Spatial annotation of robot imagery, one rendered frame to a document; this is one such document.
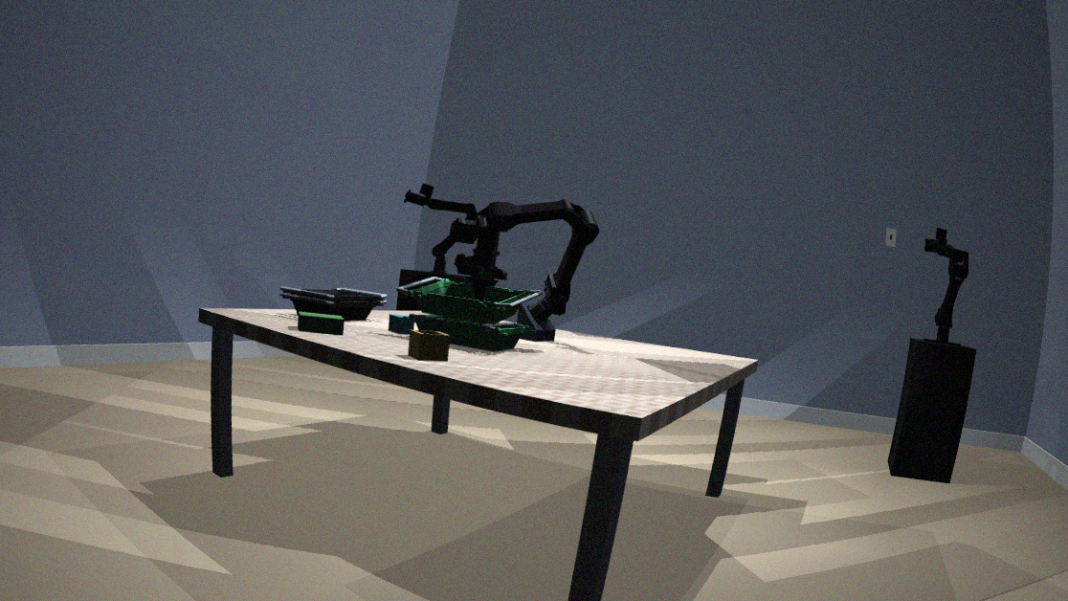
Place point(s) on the tan open box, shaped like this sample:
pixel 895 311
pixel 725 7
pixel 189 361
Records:
pixel 429 345

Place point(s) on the green rectangular block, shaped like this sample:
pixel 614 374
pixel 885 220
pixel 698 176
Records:
pixel 321 323

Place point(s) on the light blue cube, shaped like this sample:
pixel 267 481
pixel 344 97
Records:
pixel 400 325

